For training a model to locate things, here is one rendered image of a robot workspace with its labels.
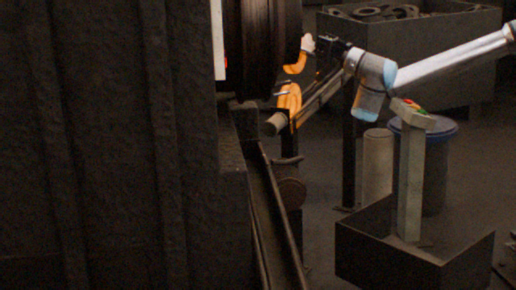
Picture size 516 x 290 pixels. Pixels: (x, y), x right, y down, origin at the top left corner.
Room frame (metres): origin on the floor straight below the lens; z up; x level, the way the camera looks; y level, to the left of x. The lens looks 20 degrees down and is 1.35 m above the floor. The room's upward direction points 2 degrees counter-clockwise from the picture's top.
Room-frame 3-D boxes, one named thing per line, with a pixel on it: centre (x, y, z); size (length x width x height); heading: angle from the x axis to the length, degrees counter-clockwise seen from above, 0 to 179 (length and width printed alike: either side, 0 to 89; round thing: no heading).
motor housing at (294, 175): (1.98, -0.08, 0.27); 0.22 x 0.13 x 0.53; 7
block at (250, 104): (1.87, 0.06, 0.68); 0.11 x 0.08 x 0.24; 97
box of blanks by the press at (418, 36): (4.21, -0.98, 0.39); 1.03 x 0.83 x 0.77; 112
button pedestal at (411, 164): (2.39, -0.64, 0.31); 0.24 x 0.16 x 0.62; 7
